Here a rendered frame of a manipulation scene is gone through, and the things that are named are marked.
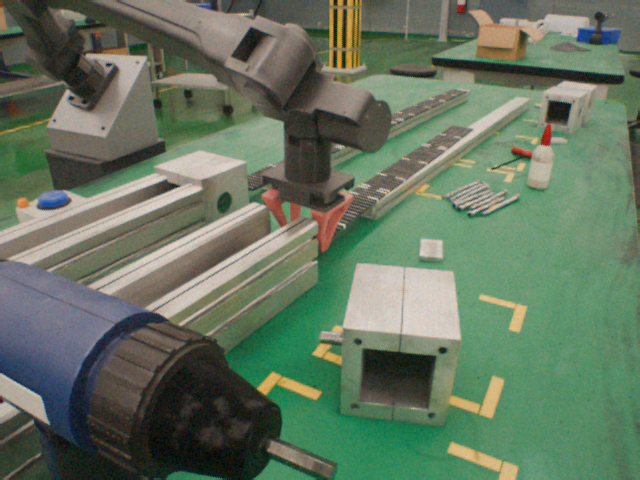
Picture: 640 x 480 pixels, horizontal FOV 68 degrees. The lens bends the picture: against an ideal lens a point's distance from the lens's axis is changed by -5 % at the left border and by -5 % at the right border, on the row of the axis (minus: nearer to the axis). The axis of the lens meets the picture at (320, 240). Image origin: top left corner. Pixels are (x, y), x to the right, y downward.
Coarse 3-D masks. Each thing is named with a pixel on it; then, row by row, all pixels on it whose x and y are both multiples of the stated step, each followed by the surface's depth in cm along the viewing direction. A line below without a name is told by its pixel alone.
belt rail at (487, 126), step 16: (496, 112) 129; (512, 112) 132; (480, 128) 114; (496, 128) 122; (464, 144) 104; (448, 160) 100; (416, 176) 86; (432, 176) 93; (400, 192) 82; (384, 208) 79
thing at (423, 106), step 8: (440, 96) 144; (448, 96) 144; (456, 96) 145; (416, 104) 134; (424, 104) 134; (432, 104) 134; (400, 112) 126; (408, 112) 126; (416, 112) 126; (392, 120) 118; (400, 120) 118; (336, 144) 101; (264, 168) 88; (248, 176) 85; (256, 176) 85; (248, 184) 81; (256, 184) 81; (264, 184) 82
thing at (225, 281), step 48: (192, 240) 53; (240, 240) 58; (288, 240) 53; (96, 288) 45; (144, 288) 48; (192, 288) 45; (240, 288) 49; (288, 288) 56; (240, 336) 50; (0, 432) 31
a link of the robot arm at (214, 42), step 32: (0, 0) 60; (32, 0) 58; (64, 0) 57; (96, 0) 54; (128, 0) 53; (160, 0) 52; (128, 32) 57; (160, 32) 52; (192, 32) 51; (224, 32) 50; (256, 32) 50; (288, 32) 49; (224, 64) 49; (256, 64) 49; (288, 64) 49; (288, 96) 51
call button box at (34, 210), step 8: (72, 200) 69; (80, 200) 69; (16, 208) 67; (24, 208) 67; (32, 208) 67; (40, 208) 66; (48, 208) 66; (56, 208) 66; (24, 216) 66; (32, 216) 65
